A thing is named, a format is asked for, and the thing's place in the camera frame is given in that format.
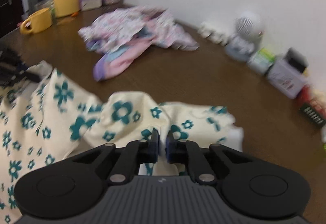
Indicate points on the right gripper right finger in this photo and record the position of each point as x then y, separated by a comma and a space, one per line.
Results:
171, 148

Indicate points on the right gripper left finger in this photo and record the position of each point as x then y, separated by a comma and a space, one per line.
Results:
154, 146

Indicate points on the cream teal flower garment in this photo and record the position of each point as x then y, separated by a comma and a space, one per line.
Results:
46, 122

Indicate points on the pink floral clothes pile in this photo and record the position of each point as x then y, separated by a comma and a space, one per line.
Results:
123, 35

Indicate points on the yellow mug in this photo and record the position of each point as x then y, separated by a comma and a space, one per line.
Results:
37, 22

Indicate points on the white power strip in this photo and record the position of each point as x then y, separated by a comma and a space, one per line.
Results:
214, 33

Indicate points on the green white packet stack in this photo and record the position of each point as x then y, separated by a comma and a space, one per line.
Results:
261, 61

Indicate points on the lavender tin box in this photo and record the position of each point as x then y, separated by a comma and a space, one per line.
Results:
286, 79

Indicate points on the white round speaker robot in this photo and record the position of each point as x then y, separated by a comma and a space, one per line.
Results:
249, 30

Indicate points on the red green carton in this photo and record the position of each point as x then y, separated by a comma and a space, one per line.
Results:
311, 103

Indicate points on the black small box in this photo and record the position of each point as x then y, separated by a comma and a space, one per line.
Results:
296, 60

